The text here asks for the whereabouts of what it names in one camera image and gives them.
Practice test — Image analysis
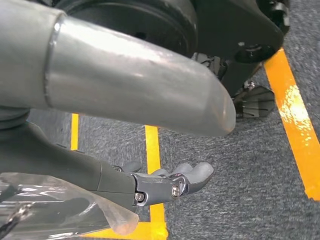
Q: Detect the black robot lower body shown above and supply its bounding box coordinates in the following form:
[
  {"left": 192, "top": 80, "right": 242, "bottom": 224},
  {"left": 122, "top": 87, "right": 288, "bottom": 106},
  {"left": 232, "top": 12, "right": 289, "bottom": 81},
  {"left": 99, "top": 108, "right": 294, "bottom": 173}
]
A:
[{"left": 37, "top": 0, "right": 291, "bottom": 98}]

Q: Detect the yellow floor tape outline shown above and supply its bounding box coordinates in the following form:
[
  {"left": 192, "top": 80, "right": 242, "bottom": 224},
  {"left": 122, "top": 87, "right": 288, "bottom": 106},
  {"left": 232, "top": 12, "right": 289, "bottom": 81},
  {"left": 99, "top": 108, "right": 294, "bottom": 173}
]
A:
[{"left": 70, "top": 113, "right": 169, "bottom": 240}]

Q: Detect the black ribbed foot pad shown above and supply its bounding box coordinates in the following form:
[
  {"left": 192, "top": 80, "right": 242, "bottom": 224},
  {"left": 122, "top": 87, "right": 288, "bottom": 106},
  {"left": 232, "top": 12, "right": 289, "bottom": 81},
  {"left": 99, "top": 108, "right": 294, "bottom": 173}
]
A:
[{"left": 232, "top": 81, "right": 275, "bottom": 119}]

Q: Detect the yellow floor tape strip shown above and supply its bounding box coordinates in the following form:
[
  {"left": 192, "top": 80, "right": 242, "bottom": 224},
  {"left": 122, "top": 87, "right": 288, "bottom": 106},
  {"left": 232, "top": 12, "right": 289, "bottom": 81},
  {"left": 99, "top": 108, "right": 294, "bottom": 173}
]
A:
[{"left": 264, "top": 47, "right": 320, "bottom": 202}]

